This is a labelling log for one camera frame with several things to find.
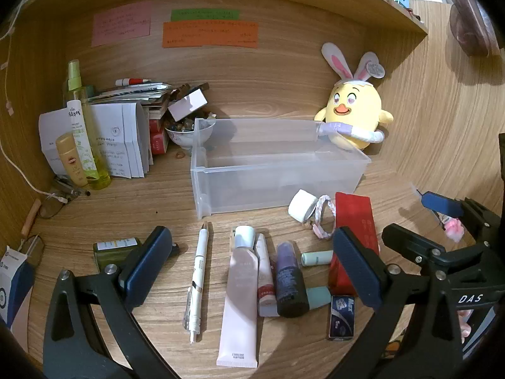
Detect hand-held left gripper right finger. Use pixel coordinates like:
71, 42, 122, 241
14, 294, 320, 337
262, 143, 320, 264
332, 226, 464, 379

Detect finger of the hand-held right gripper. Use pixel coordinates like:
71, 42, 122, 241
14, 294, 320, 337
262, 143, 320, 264
382, 223, 447, 264
419, 190, 505, 245

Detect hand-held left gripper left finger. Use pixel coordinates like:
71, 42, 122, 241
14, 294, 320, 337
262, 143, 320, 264
43, 226, 174, 379

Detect small blue box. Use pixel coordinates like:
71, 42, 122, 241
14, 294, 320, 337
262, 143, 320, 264
327, 294, 356, 341

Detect white pen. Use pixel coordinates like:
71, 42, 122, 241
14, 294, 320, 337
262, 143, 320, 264
184, 221, 210, 344

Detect red packet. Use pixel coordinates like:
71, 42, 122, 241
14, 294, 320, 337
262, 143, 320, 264
328, 192, 380, 298

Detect purple bottle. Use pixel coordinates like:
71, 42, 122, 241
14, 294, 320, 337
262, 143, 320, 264
275, 242, 309, 319

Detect small white and red tube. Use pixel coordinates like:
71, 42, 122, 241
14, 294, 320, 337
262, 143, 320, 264
254, 233, 279, 317

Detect pink cosmetic tube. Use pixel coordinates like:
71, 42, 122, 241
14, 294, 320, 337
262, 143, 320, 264
216, 225, 259, 368

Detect clear plastic storage bin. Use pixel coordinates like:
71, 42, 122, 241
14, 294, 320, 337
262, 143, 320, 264
190, 117, 372, 219

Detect person's right hand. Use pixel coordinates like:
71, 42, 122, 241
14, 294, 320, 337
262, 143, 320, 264
459, 309, 475, 345

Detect pink fluffy trinket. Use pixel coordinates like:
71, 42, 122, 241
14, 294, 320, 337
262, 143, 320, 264
442, 215, 465, 244

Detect eraser with green sleeve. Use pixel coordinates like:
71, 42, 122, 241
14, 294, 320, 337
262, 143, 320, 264
93, 237, 143, 273

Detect mint lip balm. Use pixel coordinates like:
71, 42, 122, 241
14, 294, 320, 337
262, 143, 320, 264
301, 250, 334, 267

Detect white tape roll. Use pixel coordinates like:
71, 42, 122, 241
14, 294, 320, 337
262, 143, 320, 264
288, 189, 317, 223

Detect eyeglasses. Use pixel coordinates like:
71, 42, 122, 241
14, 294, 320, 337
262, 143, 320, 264
38, 177, 91, 219

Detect white folded paper leaflets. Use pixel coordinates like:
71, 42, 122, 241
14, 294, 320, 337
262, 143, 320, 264
39, 102, 155, 179

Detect yellow chick plush toy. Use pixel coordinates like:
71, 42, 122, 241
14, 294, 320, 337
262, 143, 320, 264
314, 42, 394, 151

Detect red cardboard boxes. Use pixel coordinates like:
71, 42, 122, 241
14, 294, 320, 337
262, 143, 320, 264
148, 111, 168, 155

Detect yellow sunscreen tube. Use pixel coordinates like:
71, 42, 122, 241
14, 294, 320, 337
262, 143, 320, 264
55, 133, 89, 187

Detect bowl of small stones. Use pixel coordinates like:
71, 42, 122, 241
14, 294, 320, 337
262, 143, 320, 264
164, 119, 217, 151

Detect white and blue carton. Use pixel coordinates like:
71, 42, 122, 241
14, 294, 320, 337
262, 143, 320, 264
0, 245, 35, 334

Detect green spray bottle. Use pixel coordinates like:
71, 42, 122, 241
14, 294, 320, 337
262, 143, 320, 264
66, 59, 112, 190

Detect white card box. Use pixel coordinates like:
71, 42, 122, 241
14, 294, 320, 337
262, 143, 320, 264
167, 88, 208, 121

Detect stack of papers and packets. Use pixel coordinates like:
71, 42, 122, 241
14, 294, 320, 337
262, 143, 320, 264
87, 82, 210, 111

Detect brown wooden ornament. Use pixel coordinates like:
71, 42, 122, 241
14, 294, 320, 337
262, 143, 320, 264
449, 0, 494, 57

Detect orange sticky note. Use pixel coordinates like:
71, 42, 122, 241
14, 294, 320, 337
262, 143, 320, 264
162, 20, 259, 49

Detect pink sticky note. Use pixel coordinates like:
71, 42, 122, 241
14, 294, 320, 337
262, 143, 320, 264
92, 1, 154, 47

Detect green sticky note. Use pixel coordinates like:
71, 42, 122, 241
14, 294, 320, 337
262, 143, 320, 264
170, 8, 241, 22

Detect pink and white braided bracelet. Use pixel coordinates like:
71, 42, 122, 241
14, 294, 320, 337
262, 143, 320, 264
312, 195, 338, 240

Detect wooden handled tool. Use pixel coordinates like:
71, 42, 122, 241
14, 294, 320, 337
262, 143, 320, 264
21, 198, 42, 240

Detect white cable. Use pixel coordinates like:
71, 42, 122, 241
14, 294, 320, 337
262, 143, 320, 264
0, 0, 68, 202

